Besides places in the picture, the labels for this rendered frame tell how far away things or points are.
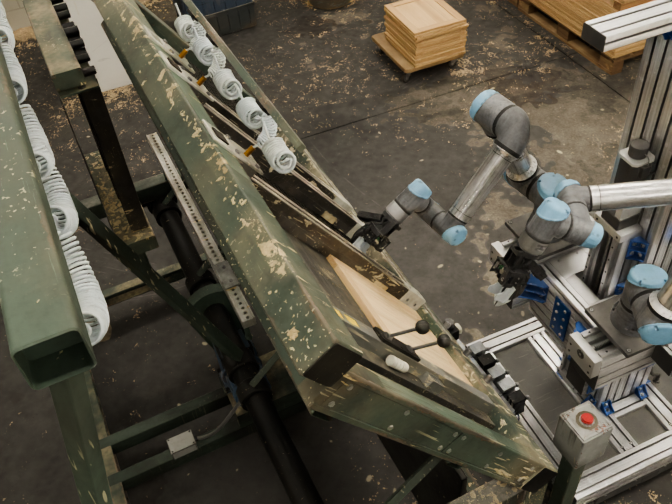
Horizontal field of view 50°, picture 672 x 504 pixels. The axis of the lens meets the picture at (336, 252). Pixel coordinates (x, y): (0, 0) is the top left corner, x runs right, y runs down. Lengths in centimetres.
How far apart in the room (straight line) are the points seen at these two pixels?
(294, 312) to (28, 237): 50
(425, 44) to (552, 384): 291
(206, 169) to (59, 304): 75
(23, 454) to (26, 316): 271
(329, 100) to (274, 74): 60
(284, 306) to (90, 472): 46
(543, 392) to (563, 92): 276
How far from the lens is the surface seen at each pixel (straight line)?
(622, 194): 215
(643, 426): 339
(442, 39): 553
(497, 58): 591
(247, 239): 158
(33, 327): 112
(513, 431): 244
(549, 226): 198
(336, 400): 149
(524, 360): 348
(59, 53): 267
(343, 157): 488
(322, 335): 135
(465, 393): 230
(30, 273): 120
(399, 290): 258
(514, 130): 237
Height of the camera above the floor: 297
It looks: 45 degrees down
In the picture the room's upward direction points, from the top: 6 degrees counter-clockwise
